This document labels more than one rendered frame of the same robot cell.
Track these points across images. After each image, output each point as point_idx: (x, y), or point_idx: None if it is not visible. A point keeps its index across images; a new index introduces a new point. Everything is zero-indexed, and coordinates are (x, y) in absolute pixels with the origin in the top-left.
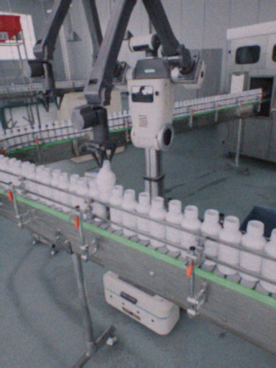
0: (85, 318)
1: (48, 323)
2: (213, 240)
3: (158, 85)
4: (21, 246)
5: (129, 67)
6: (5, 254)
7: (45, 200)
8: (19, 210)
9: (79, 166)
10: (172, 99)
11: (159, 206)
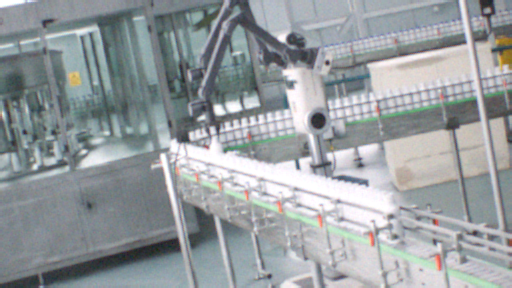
0: (231, 287)
1: None
2: (234, 171)
3: (295, 75)
4: (240, 281)
5: None
6: (219, 287)
7: None
8: (189, 189)
9: (399, 196)
10: (318, 84)
11: (226, 159)
